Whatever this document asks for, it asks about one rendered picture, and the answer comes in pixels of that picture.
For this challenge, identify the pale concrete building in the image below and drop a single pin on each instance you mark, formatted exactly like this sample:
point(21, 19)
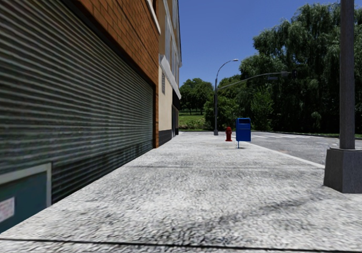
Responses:
point(165, 104)

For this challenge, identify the traffic light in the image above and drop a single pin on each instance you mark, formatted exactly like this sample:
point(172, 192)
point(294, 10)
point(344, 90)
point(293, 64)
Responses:
point(215, 110)

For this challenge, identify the red fire hydrant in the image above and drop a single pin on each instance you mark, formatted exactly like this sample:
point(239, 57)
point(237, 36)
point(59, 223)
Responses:
point(228, 134)

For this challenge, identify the blue letter box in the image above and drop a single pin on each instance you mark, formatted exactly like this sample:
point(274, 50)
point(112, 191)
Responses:
point(243, 129)

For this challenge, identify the red brick building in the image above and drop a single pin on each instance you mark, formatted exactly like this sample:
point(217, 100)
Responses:
point(73, 95)

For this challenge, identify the trees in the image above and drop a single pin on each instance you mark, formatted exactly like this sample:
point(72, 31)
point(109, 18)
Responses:
point(307, 82)

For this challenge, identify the grey pole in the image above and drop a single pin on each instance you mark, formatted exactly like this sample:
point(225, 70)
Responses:
point(347, 167)

